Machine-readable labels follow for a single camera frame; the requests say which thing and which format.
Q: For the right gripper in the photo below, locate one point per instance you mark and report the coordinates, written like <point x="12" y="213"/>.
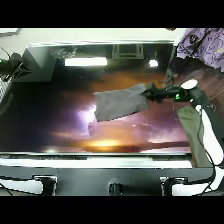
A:
<point x="154" y="94"/>

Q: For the grey garment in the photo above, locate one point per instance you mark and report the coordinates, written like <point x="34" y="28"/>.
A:
<point x="116" y="103"/>

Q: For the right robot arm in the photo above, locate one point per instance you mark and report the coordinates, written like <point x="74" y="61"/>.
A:
<point x="213" y="140"/>

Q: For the olive green garment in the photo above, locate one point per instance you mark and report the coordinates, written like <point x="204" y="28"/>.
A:
<point x="193" y="133"/>

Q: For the purple printed garment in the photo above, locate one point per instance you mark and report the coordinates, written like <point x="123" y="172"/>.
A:
<point x="203" y="43"/>

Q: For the silver frame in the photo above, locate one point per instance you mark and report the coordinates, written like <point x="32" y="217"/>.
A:
<point x="100" y="163"/>

